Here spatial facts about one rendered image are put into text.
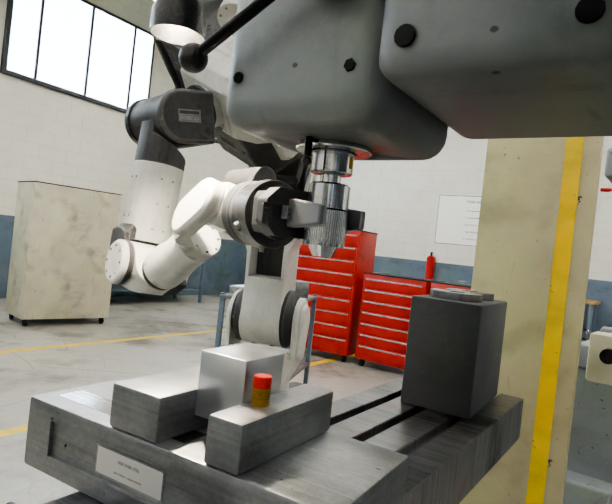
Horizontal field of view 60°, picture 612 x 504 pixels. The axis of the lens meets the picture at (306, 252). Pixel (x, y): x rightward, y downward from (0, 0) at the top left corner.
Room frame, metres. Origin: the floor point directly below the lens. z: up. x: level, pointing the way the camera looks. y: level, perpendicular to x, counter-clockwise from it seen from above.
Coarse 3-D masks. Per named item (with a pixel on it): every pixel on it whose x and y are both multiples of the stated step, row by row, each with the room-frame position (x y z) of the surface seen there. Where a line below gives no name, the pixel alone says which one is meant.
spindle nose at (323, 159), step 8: (312, 152) 0.59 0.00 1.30; (320, 152) 0.58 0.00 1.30; (328, 152) 0.57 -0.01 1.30; (336, 152) 0.57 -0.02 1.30; (344, 152) 0.57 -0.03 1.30; (352, 152) 0.58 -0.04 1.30; (312, 160) 0.59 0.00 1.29; (320, 160) 0.57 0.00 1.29; (328, 160) 0.57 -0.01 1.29; (336, 160) 0.57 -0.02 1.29; (344, 160) 0.57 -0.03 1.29; (312, 168) 0.58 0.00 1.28; (320, 168) 0.57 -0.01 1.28; (328, 168) 0.57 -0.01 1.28; (336, 168) 0.57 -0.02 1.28; (344, 168) 0.57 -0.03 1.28; (352, 168) 0.59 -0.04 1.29
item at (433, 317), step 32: (448, 288) 1.04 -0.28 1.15; (416, 320) 0.91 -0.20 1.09; (448, 320) 0.88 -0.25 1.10; (480, 320) 0.86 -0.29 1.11; (416, 352) 0.91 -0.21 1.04; (448, 352) 0.88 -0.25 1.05; (480, 352) 0.88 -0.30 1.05; (416, 384) 0.91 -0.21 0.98; (448, 384) 0.88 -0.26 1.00; (480, 384) 0.90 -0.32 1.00
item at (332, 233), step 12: (312, 192) 0.58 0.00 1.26; (324, 192) 0.57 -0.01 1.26; (336, 192) 0.57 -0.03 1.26; (324, 204) 0.57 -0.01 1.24; (336, 204) 0.57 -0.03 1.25; (348, 204) 0.59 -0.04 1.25; (336, 216) 0.57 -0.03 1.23; (312, 228) 0.58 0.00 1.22; (324, 228) 0.57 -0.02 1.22; (336, 228) 0.57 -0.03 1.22; (312, 240) 0.58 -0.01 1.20; (324, 240) 0.57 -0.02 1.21; (336, 240) 0.58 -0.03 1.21
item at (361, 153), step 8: (296, 144) 0.58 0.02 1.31; (304, 144) 0.57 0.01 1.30; (320, 144) 0.56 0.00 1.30; (328, 144) 0.55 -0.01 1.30; (336, 144) 0.55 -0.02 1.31; (344, 144) 0.55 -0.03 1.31; (352, 144) 0.56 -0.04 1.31; (360, 144) 0.56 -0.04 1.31; (360, 152) 0.58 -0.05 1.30; (368, 152) 0.57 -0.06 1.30
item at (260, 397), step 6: (258, 378) 0.45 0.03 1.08; (264, 378) 0.45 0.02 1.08; (270, 378) 0.45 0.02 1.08; (258, 384) 0.45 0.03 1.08; (264, 384) 0.45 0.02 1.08; (270, 384) 0.45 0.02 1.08; (252, 390) 0.45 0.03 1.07; (258, 390) 0.45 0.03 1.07; (264, 390) 0.45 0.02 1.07; (270, 390) 0.45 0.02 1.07; (252, 396) 0.45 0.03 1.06; (258, 396) 0.45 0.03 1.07; (264, 396) 0.45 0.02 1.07; (252, 402) 0.45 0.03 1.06; (258, 402) 0.45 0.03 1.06; (264, 402) 0.45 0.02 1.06
